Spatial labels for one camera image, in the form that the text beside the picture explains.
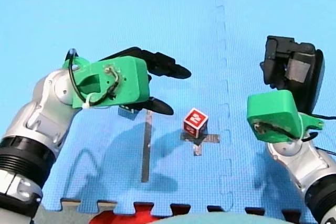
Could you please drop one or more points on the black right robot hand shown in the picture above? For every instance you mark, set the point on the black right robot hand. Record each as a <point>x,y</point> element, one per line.
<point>312,87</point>

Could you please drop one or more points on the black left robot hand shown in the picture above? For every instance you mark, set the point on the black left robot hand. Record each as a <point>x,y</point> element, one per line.
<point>162,64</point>

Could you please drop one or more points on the red cube white marks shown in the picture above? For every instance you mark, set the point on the red cube white marks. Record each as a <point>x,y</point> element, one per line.
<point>195,119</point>

